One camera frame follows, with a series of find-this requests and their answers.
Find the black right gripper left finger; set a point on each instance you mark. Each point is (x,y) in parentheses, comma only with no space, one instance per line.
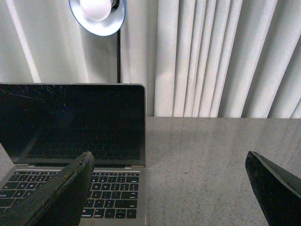
(59,202)

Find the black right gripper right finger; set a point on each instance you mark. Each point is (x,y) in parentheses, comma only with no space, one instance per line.
(277,191)

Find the grey laptop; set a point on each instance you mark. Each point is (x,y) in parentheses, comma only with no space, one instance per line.
(44,127)

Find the white curtain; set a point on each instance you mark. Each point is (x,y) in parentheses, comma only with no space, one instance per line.
(196,58)

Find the blue desk lamp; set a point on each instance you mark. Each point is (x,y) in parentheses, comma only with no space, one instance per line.
(102,18)

